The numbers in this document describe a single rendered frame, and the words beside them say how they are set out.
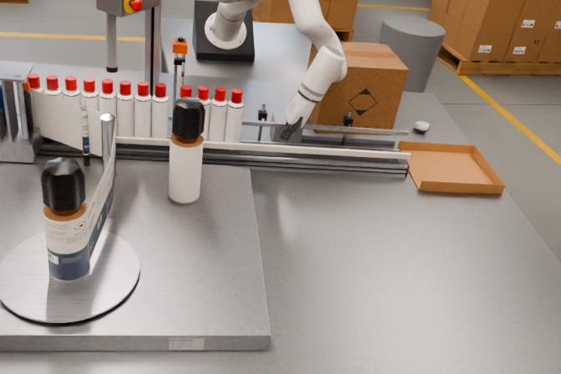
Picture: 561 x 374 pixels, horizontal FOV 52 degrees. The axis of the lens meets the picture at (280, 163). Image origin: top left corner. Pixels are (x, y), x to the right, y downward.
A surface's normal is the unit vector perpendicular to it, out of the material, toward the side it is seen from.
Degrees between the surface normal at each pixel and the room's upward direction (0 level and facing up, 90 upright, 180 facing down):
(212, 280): 0
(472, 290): 0
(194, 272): 0
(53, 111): 90
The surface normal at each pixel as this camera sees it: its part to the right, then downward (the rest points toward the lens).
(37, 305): 0.14, -0.84
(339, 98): 0.18, 0.54
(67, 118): -0.37, 0.45
